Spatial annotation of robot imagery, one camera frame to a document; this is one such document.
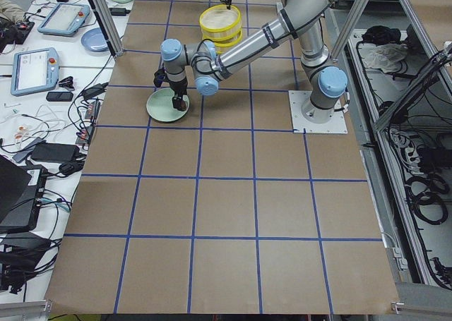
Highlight yellow bamboo steamer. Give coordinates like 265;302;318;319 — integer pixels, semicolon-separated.
198;4;242;41
203;30;242;54

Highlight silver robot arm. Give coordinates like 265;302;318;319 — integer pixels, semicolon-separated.
154;0;347;119

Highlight mint green plate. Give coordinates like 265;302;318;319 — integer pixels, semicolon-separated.
146;88;190;123

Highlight blue plate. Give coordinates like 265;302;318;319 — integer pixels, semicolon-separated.
81;28;109;52

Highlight small black charger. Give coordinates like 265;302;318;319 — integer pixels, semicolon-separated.
109;7;130;16

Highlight black phone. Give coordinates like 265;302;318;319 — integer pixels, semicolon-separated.
46;91;73;102

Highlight far teach pendant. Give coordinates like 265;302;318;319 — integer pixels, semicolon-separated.
37;3;90;37

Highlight teach pendant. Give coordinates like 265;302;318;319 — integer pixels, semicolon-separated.
11;47;59;97
37;3;90;37

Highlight black power adapter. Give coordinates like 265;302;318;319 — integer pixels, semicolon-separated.
30;143;79;163

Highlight near teach pendant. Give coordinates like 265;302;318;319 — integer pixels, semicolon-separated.
11;47;59;97

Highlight crumpled white cloth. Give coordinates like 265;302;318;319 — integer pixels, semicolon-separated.
363;43;408;73

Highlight black laptop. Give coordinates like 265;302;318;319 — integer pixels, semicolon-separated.
1;157;47;234

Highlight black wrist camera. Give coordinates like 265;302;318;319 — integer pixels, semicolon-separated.
153;67;167;87

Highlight aluminium frame post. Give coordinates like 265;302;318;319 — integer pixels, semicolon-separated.
88;0;124;58

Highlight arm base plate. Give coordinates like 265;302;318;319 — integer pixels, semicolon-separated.
288;90;348;134

